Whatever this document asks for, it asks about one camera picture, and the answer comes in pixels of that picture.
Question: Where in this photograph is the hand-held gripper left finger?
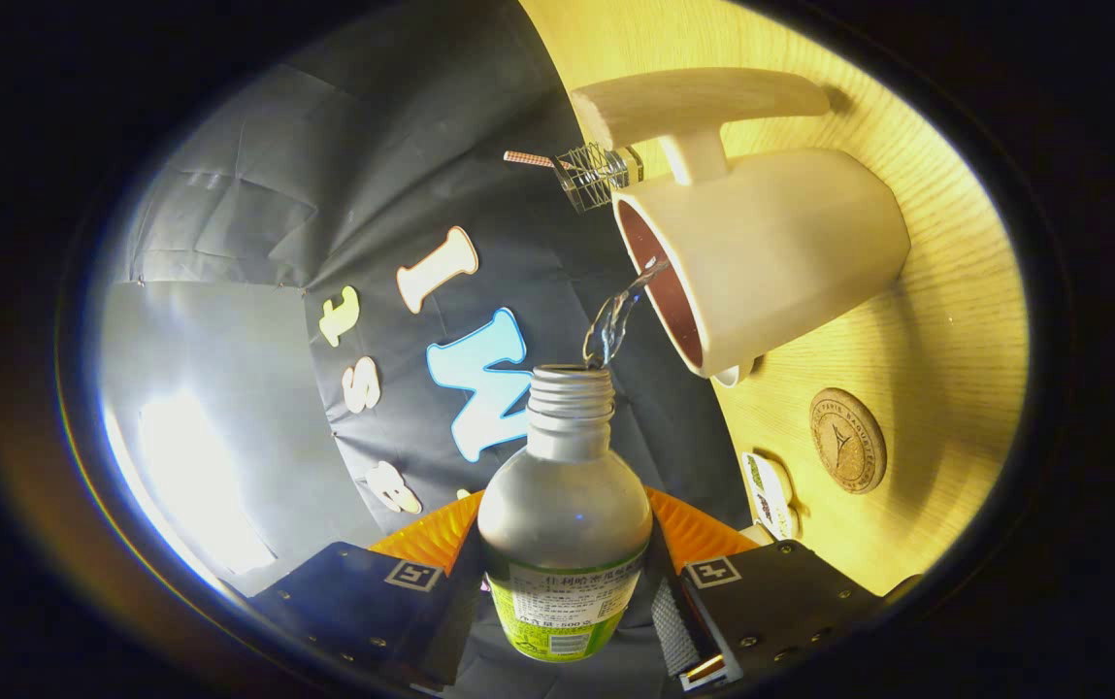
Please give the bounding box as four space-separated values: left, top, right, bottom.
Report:
251 490 487 692

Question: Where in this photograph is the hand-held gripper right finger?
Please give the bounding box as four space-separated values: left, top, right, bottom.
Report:
644 485 888 692

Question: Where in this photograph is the silver bottle with green label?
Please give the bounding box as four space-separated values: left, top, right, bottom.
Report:
476 364 654 663

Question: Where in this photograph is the round cork coaster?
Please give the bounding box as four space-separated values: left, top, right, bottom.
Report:
809 387 888 495

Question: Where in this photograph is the clear juice stream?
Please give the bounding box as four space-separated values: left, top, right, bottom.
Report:
583 257 672 370

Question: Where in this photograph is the white cup with wooden handle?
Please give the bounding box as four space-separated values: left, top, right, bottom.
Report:
569 66 912 389

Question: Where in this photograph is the white divided dish with beans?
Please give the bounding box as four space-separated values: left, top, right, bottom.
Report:
740 450 801 542

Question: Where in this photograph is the white oval plate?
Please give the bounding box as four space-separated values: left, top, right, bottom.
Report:
712 357 762 389

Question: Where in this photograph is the wooden table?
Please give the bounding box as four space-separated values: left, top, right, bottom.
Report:
518 0 1032 598

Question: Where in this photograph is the black backdrop cloth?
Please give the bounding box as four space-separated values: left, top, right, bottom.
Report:
101 0 762 699

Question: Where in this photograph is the wire mesh holder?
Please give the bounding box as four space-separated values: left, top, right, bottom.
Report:
552 143 645 213

